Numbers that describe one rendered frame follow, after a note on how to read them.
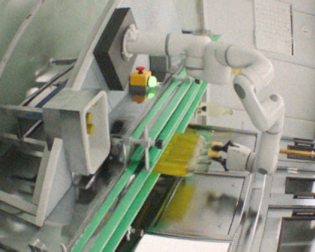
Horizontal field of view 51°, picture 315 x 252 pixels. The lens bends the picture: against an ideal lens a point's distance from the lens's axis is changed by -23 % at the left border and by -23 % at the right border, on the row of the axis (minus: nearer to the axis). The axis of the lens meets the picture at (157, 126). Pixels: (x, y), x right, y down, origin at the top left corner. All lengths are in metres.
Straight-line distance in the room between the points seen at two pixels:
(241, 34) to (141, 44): 5.90
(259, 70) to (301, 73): 6.26
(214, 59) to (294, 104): 6.41
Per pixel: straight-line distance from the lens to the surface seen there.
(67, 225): 1.15
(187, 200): 1.55
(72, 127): 1.20
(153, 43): 1.44
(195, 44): 1.40
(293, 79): 7.49
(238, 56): 1.24
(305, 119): 7.83
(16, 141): 1.88
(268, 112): 1.20
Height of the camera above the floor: 1.35
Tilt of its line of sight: 16 degrees down
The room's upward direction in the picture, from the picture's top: 97 degrees clockwise
